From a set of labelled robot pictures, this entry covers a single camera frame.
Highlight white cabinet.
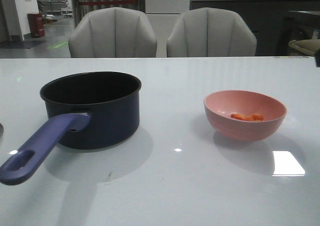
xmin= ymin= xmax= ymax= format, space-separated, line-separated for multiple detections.
xmin=145 ymin=0 xmax=190 ymax=58

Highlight left grey upholstered chair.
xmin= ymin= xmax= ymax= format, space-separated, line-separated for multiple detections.
xmin=68 ymin=7 xmax=157 ymax=58

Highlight grey upholstered chair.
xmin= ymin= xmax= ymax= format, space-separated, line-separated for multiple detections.
xmin=68 ymin=7 xmax=157 ymax=58
xmin=166 ymin=7 xmax=257 ymax=57

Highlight beige cushion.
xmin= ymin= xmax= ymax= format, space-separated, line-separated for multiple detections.
xmin=288 ymin=39 xmax=320 ymax=56

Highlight red bin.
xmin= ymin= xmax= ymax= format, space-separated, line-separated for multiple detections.
xmin=27 ymin=13 xmax=45 ymax=38

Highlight glass lid with blue knob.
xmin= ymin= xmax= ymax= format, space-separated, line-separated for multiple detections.
xmin=0 ymin=123 xmax=4 ymax=138

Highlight orange ham pieces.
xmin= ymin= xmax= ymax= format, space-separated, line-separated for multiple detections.
xmin=230 ymin=113 xmax=265 ymax=122

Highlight pink bowl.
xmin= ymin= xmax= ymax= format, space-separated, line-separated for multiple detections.
xmin=204 ymin=90 xmax=287 ymax=142

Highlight dark counter with white top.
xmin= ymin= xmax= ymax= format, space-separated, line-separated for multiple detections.
xmin=190 ymin=0 xmax=320 ymax=56

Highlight red barrier belt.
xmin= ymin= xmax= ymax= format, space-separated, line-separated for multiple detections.
xmin=78 ymin=0 xmax=140 ymax=6

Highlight right grey upholstered chair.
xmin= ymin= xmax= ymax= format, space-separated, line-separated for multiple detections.
xmin=166 ymin=7 xmax=257 ymax=57

